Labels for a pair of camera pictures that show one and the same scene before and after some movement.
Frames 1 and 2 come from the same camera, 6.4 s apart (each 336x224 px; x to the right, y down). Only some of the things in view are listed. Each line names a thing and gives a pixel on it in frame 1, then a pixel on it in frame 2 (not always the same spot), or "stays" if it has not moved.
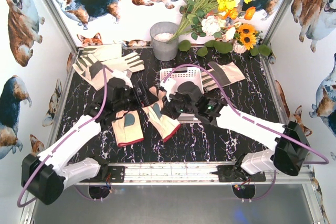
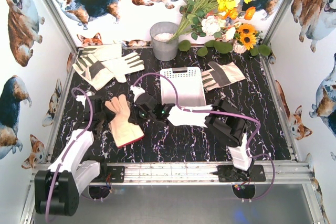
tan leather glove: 127,128 stays
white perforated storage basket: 175,77 stays
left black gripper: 137,94 -> 99,115
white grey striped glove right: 227,73 stays
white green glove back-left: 103,53 stays
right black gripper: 168,102 -> 151,107
